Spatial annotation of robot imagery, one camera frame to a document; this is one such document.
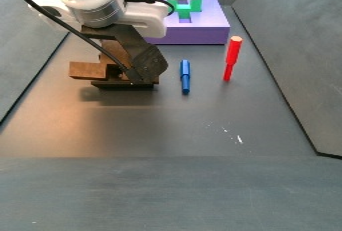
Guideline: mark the purple base block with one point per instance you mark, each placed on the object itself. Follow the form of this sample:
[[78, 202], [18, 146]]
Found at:
[[205, 28]]

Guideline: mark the green U-shaped block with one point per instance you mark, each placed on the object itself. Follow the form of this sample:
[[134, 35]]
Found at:
[[185, 8]]

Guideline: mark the red hexagonal peg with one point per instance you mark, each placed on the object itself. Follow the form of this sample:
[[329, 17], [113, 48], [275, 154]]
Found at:
[[232, 57]]

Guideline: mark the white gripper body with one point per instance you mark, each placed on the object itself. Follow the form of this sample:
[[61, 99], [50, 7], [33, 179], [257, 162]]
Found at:
[[101, 13]]

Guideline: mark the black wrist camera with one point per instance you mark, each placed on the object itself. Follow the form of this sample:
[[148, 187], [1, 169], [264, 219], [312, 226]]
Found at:
[[146, 61]]

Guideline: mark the brown T-shaped block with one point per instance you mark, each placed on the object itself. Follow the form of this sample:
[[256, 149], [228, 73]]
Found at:
[[105, 69]]

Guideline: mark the blue cylindrical peg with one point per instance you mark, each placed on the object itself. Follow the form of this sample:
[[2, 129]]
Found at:
[[185, 76]]

